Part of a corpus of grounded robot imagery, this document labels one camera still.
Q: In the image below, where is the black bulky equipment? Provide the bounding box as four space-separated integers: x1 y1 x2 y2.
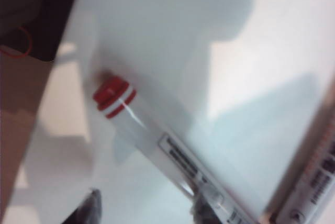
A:
0 0 85 63

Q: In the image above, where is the black whiteboard marker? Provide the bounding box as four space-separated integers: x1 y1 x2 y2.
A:
272 119 335 224

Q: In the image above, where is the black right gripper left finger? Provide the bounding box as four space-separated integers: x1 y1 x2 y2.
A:
64 187 102 224

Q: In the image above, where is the red whiteboard marker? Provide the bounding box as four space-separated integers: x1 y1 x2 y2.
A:
93 73 261 224

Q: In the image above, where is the red cable loop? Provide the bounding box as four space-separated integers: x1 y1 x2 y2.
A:
0 26 34 59

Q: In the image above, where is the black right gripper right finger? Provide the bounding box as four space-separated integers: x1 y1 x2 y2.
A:
189 182 213 224

